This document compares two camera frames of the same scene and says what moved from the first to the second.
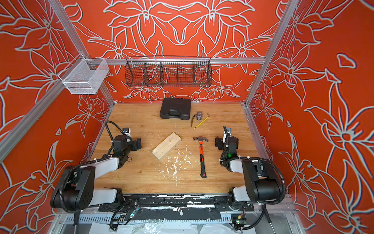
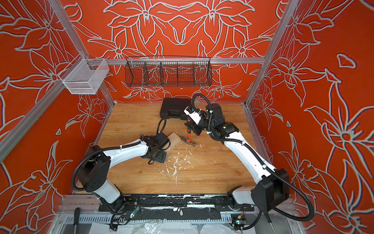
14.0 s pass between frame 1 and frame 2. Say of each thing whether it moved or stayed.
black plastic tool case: stayed
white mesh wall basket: stayed
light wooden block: stayed
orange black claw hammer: moved
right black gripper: moved
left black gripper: moved
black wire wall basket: stayed
